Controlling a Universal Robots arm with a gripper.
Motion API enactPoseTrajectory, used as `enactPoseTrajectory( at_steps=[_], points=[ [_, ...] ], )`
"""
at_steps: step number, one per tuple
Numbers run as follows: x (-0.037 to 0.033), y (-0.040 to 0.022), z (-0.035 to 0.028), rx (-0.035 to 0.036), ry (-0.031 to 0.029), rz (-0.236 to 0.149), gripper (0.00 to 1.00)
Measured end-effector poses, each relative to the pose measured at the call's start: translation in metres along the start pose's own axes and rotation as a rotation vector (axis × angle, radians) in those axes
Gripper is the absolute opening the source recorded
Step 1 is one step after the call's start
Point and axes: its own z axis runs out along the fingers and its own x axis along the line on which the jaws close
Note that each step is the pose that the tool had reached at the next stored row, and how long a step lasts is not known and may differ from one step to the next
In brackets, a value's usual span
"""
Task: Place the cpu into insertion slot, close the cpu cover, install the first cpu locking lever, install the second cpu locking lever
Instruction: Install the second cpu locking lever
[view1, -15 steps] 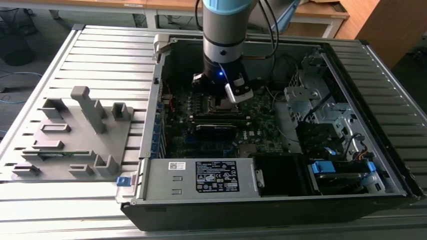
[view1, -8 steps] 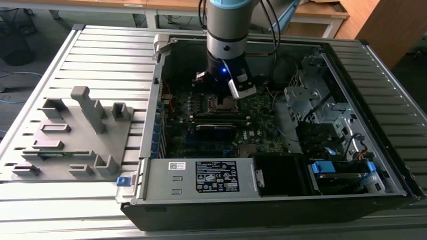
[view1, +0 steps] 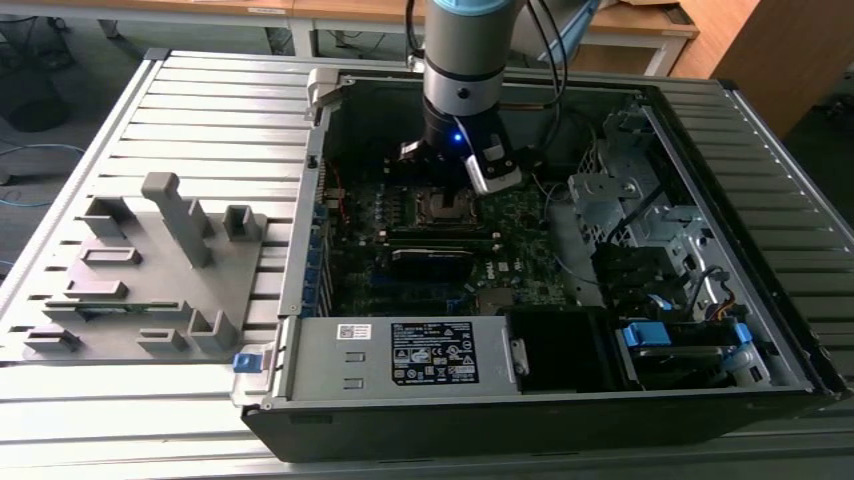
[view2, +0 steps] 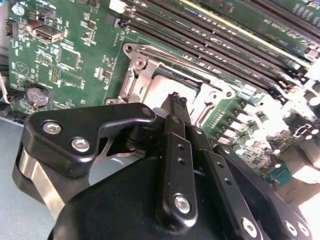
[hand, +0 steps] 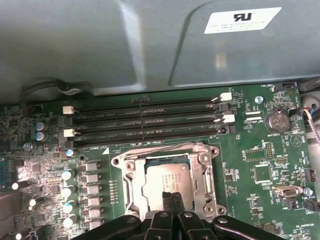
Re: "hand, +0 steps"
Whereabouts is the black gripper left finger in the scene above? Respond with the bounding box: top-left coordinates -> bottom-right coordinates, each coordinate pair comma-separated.
71,191 -> 175,240

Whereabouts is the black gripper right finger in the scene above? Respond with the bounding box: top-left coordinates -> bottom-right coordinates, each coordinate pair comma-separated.
172,191 -> 286,240

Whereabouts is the silver-topped CPU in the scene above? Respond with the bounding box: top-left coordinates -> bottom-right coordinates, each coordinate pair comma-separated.
141,156 -> 193,213

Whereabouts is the metal wire locking lever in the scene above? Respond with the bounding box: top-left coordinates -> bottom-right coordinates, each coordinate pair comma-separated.
117,142 -> 203,161

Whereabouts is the CPU socket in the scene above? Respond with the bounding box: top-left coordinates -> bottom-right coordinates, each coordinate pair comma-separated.
111,141 -> 228,222

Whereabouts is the black RAM slot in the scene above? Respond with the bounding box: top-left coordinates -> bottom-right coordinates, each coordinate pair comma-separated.
61,92 -> 233,116
63,114 -> 236,139
65,124 -> 236,150
58,102 -> 230,128

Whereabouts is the black square chip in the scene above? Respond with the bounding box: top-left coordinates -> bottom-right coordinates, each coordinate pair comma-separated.
252,163 -> 273,185

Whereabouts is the green motherboard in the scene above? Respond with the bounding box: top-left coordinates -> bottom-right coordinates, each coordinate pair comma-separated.
0,82 -> 312,240

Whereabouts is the internal USB port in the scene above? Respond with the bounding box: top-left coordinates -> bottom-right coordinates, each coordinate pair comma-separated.
272,185 -> 305,200

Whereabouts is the coin cell battery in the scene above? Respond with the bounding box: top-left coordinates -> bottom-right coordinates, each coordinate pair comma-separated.
264,108 -> 291,133

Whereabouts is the black PC case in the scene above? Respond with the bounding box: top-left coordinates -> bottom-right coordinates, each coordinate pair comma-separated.
0,0 -> 320,240

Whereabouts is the white certification label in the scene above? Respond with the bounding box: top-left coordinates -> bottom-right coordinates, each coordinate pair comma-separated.
203,6 -> 283,35

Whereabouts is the black wire red connector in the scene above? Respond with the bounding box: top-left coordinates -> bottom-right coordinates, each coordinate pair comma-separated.
21,77 -> 92,115

